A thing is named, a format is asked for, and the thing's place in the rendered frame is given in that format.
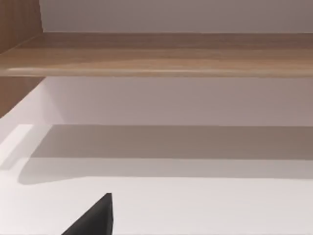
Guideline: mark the wooden open shelf unit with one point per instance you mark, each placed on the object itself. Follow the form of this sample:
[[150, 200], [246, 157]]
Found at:
[[156, 55]]

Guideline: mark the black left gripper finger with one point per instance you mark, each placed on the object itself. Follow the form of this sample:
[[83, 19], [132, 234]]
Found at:
[[99, 218]]

